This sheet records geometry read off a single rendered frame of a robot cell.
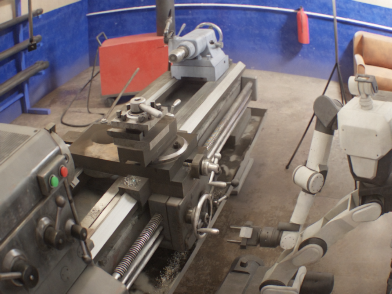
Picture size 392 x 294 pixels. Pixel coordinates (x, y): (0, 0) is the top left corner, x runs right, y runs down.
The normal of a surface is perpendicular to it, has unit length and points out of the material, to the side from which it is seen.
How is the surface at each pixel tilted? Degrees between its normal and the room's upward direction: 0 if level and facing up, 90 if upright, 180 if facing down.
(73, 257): 90
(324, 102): 68
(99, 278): 32
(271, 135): 0
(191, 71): 90
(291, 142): 0
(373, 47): 91
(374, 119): 52
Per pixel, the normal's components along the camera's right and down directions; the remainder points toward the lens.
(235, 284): -0.05, -0.90
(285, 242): -0.31, 0.03
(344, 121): -0.70, -0.34
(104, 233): 0.51, -0.67
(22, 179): 0.72, -0.47
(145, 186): 0.95, 0.10
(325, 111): -0.66, -0.02
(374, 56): -0.38, 0.61
